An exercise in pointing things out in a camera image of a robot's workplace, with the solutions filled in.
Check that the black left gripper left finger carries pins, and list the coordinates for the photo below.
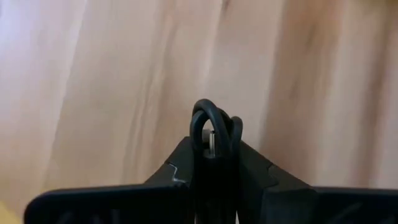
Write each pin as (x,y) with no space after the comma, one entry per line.
(124,205)

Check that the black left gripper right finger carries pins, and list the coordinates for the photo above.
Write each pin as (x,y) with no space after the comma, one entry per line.
(311,208)

